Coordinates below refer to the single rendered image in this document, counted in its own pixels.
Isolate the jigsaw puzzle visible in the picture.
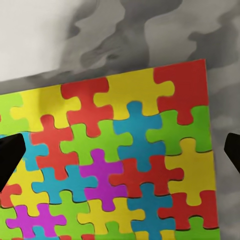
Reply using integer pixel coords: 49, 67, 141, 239
0, 58, 221, 240

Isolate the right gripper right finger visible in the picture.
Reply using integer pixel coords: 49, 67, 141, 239
224, 133, 240, 173

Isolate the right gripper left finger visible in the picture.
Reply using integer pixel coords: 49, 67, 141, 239
0, 133, 26, 193

